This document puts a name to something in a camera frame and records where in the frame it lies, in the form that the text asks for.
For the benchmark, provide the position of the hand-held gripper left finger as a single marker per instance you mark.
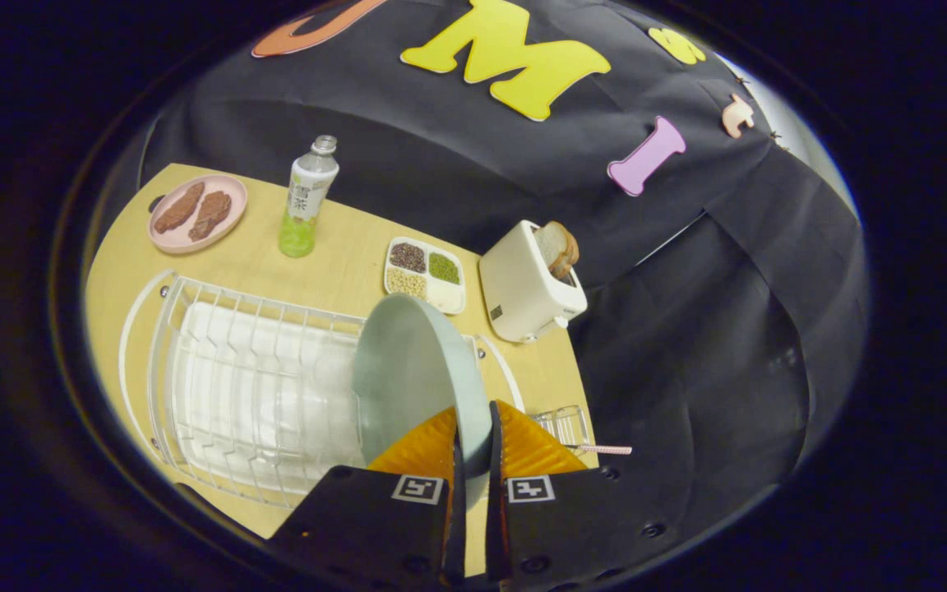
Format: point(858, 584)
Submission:
point(375, 534)

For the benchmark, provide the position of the white toaster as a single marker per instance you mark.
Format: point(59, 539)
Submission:
point(523, 296)

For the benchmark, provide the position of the green drink bottle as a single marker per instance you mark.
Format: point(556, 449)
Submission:
point(305, 193)

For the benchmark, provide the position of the bread slice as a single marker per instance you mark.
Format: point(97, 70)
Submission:
point(557, 247)

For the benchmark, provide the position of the white divided bean tray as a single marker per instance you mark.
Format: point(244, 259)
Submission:
point(424, 275)

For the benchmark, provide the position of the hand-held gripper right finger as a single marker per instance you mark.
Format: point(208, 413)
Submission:
point(580, 526)

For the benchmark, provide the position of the light green plate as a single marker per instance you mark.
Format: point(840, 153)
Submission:
point(408, 370)

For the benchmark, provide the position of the pink plate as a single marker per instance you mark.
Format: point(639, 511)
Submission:
point(186, 242)

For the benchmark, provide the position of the brown meat piece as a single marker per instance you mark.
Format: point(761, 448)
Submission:
point(210, 215)
point(179, 208)

